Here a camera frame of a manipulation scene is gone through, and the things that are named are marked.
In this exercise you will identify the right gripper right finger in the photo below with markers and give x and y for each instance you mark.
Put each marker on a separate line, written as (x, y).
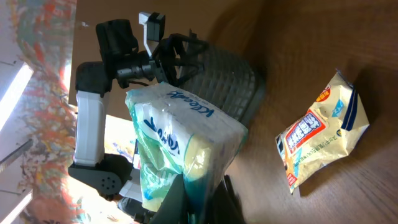
(225, 206)

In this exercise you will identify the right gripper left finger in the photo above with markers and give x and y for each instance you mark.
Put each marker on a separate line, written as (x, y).
(173, 209)

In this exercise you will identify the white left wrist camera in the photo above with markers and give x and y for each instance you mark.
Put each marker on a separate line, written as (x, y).
(153, 25)

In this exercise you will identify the grey plastic mesh basket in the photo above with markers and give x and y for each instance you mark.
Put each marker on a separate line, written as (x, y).
(228, 82)

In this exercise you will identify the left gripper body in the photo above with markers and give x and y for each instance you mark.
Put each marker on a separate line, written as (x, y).
(178, 57)

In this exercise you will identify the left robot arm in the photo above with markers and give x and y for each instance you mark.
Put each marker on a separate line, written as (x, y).
(122, 61)

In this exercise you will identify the large cream wet-wipes packet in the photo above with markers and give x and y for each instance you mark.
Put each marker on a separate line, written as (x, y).
(328, 131)

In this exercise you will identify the teal tissue pack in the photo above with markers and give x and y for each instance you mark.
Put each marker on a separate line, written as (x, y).
(180, 133)

